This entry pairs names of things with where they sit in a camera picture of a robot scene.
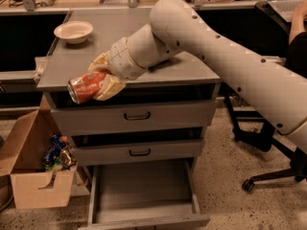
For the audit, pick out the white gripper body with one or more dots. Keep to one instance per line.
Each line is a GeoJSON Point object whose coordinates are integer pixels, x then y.
{"type": "Point", "coordinates": [123, 59]}

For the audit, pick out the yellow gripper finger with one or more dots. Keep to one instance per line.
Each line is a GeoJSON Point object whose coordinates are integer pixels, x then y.
{"type": "Point", "coordinates": [110, 87]}
{"type": "Point", "coordinates": [100, 63]}

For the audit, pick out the red coke can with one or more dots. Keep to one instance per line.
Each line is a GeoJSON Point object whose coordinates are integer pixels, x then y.
{"type": "Point", "coordinates": [84, 87]}

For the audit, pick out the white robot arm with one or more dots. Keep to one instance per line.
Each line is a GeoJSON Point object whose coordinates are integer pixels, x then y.
{"type": "Point", "coordinates": [277, 93]}

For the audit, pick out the grey middle drawer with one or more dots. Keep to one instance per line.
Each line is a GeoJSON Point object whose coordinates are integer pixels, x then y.
{"type": "Point", "coordinates": [138, 152]}

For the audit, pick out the grey drawer cabinet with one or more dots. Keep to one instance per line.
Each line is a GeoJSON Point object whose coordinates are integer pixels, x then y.
{"type": "Point", "coordinates": [181, 78]}

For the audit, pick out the grey top drawer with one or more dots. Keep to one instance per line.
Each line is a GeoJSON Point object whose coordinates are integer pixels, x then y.
{"type": "Point", "coordinates": [133, 117]}

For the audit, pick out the blue can in box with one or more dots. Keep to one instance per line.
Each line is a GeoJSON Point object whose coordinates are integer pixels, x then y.
{"type": "Point", "coordinates": [52, 155]}

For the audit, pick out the grey open bottom drawer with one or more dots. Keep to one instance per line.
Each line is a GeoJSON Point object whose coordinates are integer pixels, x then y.
{"type": "Point", "coordinates": [155, 195]}

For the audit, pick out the white ceramic bowl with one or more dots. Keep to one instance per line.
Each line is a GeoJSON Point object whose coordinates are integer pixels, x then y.
{"type": "Point", "coordinates": [74, 32]}

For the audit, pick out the shiny snack wrapper in box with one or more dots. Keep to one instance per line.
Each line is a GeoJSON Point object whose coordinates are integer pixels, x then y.
{"type": "Point", "coordinates": [67, 159]}

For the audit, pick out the brown cardboard box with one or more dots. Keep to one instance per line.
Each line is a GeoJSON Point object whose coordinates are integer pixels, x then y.
{"type": "Point", "coordinates": [21, 159]}

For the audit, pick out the small white box on ledge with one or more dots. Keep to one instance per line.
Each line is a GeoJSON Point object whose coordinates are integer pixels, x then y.
{"type": "Point", "coordinates": [275, 59]}

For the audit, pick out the black office chair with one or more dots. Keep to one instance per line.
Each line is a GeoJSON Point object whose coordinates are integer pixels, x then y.
{"type": "Point", "coordinates": [278, 157]}

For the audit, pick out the black desk with keyboard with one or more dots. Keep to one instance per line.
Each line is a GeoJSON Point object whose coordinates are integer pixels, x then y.
{"type": "Point", "coordinates": [290, 15]}

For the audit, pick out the seated person in black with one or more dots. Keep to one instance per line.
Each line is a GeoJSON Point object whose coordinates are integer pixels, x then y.
{"type": "Point", "coordinates": [296, 55]}

